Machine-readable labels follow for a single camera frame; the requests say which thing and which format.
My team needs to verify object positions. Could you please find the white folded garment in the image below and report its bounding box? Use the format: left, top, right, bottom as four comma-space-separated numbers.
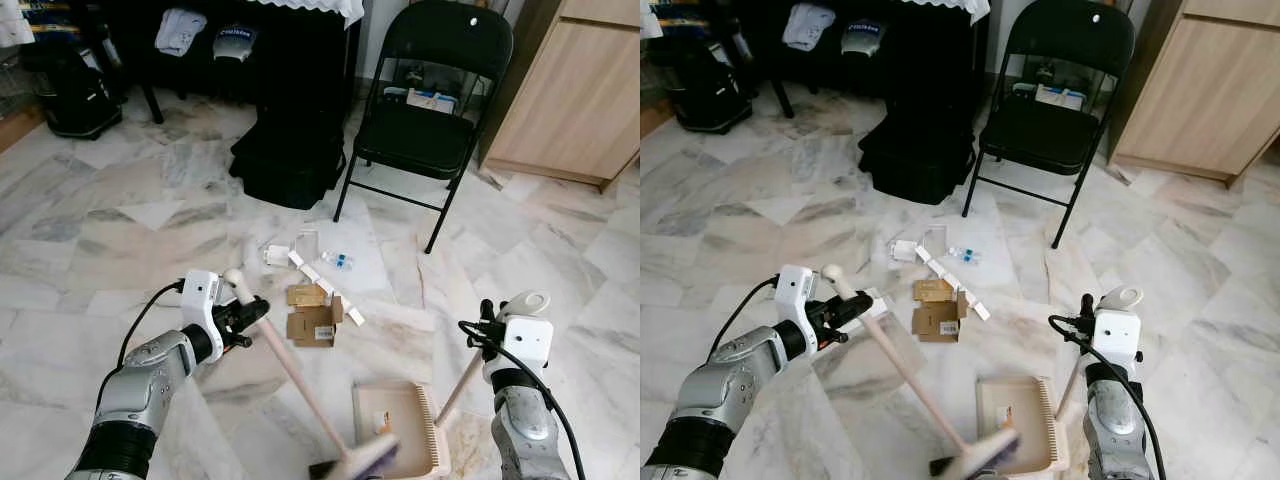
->
154, 8, 208, 57
782, 3, 837, 53

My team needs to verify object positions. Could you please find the beige long-handled dustpan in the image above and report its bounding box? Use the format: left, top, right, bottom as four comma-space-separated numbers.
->
351, 290, 553, 476
975, 285, 1144, 473

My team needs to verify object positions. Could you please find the beige long-handled broom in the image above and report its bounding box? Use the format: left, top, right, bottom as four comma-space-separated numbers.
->
822, 263, 1023, 480
222, 267, 401, 480

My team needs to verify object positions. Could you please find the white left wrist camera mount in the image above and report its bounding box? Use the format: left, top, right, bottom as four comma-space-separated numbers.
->
775, 264, 816, 331
181, 269, 222, 339

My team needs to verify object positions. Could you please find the black table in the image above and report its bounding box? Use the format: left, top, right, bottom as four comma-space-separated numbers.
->
95, 0, 366, 126
730, 0, 991, 121

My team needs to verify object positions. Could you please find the black folding chair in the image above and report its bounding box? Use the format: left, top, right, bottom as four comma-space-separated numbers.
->
333, 0, 515, 255
962, 0, 1137, 250

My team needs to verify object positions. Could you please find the silver blue printed bag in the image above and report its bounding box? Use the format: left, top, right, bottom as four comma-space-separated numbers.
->
840, 20, 887, 59
211, 25, 259, 64

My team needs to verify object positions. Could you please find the light wood drawer cabinet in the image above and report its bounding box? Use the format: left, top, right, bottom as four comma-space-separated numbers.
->
480, 0, 641, 193
1110, 0, 1280, 189

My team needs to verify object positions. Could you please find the white lace tablecloth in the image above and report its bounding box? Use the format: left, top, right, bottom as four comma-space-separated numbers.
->
240, 0, 366, 29
895, 0, 991, 26

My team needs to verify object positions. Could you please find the white box with blue print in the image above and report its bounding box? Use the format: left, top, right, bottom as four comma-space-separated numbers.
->
404, 87, 463, 114
1030, 83, 1089, 111

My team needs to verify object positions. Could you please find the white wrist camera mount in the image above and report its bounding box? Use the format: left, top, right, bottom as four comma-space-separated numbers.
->
181, 269, 222, 339
1092, 308, 1143, 369
498, 313, 554, 373
775, 264, 816, 331

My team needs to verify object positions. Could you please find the long brown cardboard box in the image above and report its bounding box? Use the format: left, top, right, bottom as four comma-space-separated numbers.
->
640, 100, 673, 141
0, 103, 47, 156

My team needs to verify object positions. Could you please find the long white cardboard strip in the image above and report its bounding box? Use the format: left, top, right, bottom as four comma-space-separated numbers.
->
915, 245, 991, 322
288, 250, 366, 327

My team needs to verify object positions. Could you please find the brown open cardboard box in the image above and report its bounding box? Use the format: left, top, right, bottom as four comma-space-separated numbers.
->
286, 303, 344, 348
912, 298, 969, 344

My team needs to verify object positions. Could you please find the black fabric bag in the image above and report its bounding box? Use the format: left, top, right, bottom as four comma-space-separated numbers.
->
228, 120, 349, 211
857, 115, 977, 206

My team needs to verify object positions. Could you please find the black canister appliance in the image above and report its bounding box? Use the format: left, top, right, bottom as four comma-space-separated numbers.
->
655, 35, 753, 135
22, 40, 124, 141

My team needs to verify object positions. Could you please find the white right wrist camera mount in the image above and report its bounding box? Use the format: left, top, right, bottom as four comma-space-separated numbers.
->
498, 313, 554, 373
1092, 308, 1143, 369

